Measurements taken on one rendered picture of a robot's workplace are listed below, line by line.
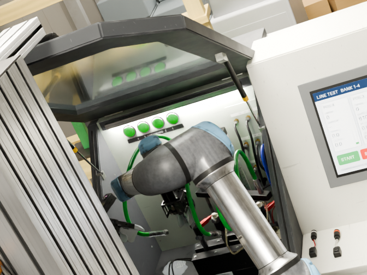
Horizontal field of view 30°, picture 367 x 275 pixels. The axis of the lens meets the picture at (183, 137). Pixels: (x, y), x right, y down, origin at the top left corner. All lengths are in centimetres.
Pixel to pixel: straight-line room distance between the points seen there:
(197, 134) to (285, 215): 61
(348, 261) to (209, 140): 66
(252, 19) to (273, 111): 286
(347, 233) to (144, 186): 79
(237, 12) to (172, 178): 344
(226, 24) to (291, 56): 292
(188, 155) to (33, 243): 62
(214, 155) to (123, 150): 99
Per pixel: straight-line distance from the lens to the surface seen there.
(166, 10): 608
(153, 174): 167
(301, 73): 216
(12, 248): 117
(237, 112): 245
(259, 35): 258
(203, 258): 240
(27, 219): 113
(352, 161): 220
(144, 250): 270
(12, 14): 370
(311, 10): 628
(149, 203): 272
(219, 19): 505
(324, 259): 217
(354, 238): 221
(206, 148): 168
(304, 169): 223
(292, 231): 219
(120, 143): 261
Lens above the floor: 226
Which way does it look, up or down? 22 degrees down
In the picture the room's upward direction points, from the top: 25 degrees counter-clockwise
